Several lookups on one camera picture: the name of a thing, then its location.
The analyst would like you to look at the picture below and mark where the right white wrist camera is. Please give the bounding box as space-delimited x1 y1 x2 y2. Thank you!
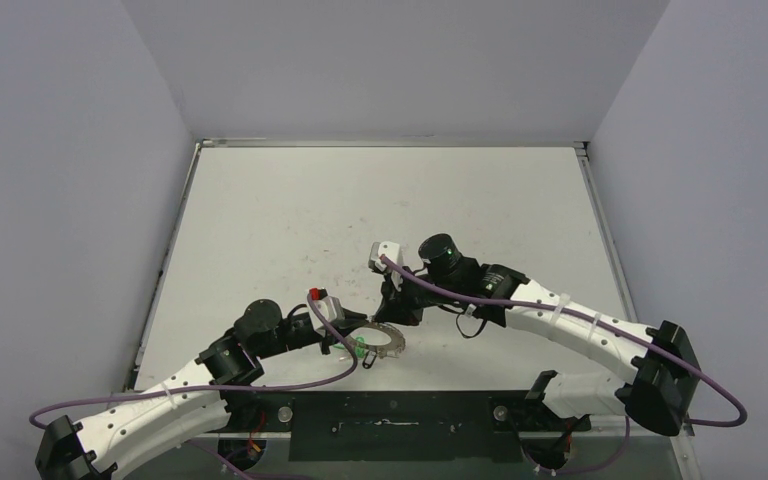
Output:
367 241 404 291

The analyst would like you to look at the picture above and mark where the purple cable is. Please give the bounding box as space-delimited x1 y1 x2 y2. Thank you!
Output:
29 294 360 431
380 254 750 429

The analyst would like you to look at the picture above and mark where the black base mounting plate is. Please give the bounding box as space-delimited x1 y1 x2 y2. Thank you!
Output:
220 390 591 463

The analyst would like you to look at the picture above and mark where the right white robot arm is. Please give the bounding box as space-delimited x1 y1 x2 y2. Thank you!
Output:
368 233 699 436

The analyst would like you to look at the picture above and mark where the key with green tag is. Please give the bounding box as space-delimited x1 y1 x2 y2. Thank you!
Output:
333 337 367 357

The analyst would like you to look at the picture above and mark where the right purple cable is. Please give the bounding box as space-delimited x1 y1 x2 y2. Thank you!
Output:
380 254 750 429

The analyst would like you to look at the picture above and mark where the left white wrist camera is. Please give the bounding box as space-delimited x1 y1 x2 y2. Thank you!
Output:
307 288 346 327

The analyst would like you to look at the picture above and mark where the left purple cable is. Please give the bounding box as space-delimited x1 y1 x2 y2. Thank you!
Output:
29 294 360 431

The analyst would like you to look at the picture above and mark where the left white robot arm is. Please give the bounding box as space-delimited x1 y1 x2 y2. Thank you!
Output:
35 297 345 479

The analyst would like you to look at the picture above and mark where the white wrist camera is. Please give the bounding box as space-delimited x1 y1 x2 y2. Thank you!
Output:
367 241 404 291
307 288 346 327

